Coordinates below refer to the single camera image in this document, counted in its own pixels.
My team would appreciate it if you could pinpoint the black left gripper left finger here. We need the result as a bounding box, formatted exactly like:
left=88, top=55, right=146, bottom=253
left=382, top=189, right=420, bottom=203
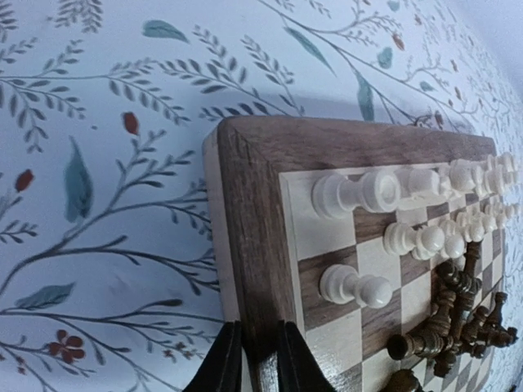
left=184, top=321, right=242, bottom=392

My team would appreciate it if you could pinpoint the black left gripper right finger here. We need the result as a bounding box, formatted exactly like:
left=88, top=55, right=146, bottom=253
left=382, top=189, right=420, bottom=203
left=277, top=321, right=327, bottom=391

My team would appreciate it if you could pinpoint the white chess pawn front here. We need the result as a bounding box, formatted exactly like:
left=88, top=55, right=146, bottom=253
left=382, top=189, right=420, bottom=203
left=319, top=264, right=393, bottom=309

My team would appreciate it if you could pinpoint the white chess pawn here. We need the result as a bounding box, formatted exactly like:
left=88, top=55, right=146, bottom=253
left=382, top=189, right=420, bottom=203
left=382, top=223, right=445, bottom=261
left=319, top=264, right=393, bottom=309

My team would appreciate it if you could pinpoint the wooden chess board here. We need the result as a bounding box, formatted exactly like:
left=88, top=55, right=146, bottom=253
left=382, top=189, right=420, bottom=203
left=203, top=117, right=520, bottom=391

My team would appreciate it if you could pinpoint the pile of dark chess pieces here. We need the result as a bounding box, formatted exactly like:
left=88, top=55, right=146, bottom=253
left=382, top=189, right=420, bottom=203
left=384, top=239, right=519, bottom=391

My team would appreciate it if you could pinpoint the white chess rook corner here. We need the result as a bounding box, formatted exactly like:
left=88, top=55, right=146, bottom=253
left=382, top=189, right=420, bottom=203
left=311, top=169, right=401, bottom=219

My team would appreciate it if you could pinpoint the row of white chess pieces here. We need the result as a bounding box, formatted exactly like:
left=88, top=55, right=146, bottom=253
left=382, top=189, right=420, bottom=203
left=395, top=153, right=518, bottom=259

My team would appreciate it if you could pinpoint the floral patterned table mat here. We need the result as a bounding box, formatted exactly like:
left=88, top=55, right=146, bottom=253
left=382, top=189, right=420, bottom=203
left=1, top=1, right=522, bottom=391

